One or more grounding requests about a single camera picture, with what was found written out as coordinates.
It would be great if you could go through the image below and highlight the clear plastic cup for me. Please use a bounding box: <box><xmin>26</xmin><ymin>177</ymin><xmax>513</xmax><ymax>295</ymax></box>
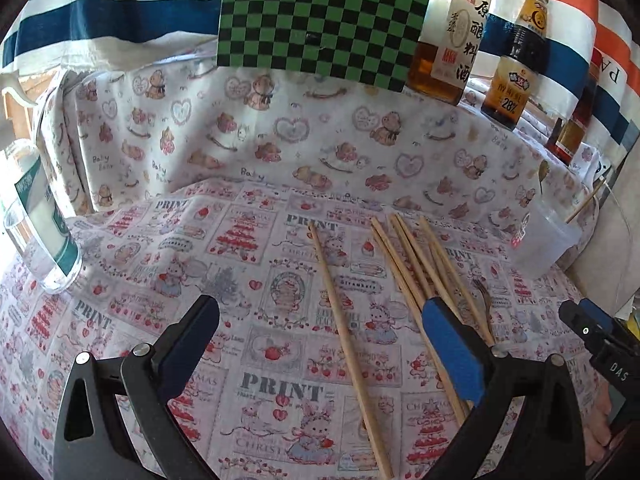
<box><xmin>509</xmin><ymin>194</ymin><xmax>584</xmax><ymax>282</ymax></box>

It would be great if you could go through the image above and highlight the bear printed white cloth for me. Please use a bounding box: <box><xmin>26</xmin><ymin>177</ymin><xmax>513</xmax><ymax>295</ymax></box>
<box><xmin>36</xmin><ymin>44</ymin><xmax>613</xmax><ymax>273</ymax></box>

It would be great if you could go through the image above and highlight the wooden shelf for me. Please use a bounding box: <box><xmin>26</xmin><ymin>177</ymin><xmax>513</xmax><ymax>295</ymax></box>
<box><xmin>0</xmin><ymin>72</ymin><xmax>57</xmax><ymax>153</ymax></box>

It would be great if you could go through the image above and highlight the white panel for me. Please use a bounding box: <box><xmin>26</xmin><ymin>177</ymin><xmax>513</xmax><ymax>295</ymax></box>
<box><xmin>564</xmin><ymin>145</ymin><xmax>640</xmax><ymax>321</ymax></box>

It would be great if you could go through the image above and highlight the green black checkerboard card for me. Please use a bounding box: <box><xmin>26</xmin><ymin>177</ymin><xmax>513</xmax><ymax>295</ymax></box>
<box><xmin>215</xmin><ymin>0</ymin><xmax>437</xmax><ymax>94</ymax></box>

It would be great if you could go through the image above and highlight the white cable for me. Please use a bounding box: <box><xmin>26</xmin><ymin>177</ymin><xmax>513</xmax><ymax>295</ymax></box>
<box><xmin>602</xmin><ymin>178</ymin><xmax>630</xmax><ymax>231</ymax></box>

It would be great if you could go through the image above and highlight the red label sauce bottle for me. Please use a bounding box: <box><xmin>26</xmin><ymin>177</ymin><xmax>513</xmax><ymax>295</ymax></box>
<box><xmin>554</xmin><ymin>47</ymin><xmax>602</xmax><ymax>166</ymax></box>

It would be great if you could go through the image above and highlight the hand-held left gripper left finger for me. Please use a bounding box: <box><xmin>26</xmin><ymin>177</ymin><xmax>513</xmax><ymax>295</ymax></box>
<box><xmin>52</xmin><ymin>294</ymin><xmax>221</xmax><ymax>480</ymax></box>

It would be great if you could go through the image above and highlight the red printed tablecloth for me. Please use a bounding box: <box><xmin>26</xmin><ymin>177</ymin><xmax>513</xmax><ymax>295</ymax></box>
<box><xmin>0</xmin><ymin>179</ymin><xmax>603</xmax><ymax>480</ymax></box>

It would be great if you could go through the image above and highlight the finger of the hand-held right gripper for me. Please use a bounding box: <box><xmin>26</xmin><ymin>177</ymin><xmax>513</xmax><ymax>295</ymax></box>
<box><xmin>558</xmin><ymin>298</ymin><xmax>621</xmax><ymax>357</ymax></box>

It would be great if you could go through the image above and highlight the person's right hand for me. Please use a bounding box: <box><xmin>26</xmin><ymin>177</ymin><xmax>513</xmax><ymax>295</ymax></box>
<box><xmin>584</xmin><ymin>384</ymin><xmax>627</xmax><ymax>467</ymax></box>

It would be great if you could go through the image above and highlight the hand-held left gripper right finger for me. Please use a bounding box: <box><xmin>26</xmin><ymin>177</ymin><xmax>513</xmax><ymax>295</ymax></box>
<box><xmin>421</xmin><ymin>296</ymin><xmax>587</xmax><ymax>480</ymax></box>

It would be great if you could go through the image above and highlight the amber cooking wine bottle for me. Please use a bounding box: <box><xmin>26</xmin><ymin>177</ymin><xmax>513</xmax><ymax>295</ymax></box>
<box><xmin>405</xmin><ymin>0</ymin><xmax>494</xmax><ymax>106</ymax></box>

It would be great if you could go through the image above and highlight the small brown glass bottle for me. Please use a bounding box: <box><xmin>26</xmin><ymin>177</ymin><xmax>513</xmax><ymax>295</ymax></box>
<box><xmin>545</xmin><ymin>117</ymin><xmax>564</xmax><ymax>155</ymax></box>

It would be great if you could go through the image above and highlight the dark vinegar bottle yellow label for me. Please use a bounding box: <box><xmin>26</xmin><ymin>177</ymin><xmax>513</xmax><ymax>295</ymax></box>
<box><xmin>480</xmin><ymin>0</ymin><xmax>550</xmax><ymax>131</ymax></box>

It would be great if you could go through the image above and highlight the orange blue striped white cloth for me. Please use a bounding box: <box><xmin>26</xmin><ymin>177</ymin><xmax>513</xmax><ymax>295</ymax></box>
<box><xmin>0</xmin><ymin>0</ymin><xmax>640</xmax><ymax>163</ymax></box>

